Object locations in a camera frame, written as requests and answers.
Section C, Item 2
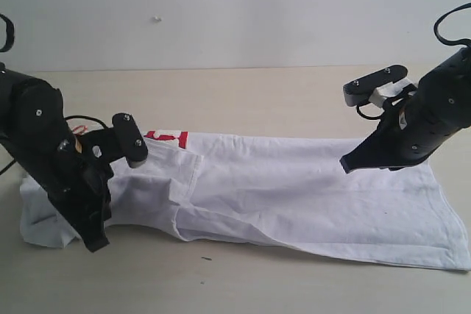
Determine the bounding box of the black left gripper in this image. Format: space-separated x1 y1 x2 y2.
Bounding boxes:
48 128 121 253

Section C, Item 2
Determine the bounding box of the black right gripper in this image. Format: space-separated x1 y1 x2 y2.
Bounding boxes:
339 52 470 174

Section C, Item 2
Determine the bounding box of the white t-shirt red lettering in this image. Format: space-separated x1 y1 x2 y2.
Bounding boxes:
20 129 471 273

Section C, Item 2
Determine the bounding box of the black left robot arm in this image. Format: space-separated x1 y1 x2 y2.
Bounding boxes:
1 67 123 252

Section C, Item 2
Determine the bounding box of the orange neck label tag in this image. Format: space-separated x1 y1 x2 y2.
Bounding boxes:
71 125 90 136

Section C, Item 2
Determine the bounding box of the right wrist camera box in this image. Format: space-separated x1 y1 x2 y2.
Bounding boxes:
343 65 417 108

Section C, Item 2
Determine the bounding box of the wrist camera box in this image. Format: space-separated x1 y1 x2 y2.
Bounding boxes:
112 113 148 168
343 65 417 108

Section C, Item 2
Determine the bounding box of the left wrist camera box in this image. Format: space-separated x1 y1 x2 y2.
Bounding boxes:
112 113 148 168

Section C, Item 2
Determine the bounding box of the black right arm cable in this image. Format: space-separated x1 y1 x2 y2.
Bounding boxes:
355 3 471 121

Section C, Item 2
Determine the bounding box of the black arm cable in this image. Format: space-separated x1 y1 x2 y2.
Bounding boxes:
355 3 471 121
0 14 111 175

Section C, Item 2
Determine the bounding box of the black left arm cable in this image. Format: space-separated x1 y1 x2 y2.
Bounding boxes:
0 14 111 175

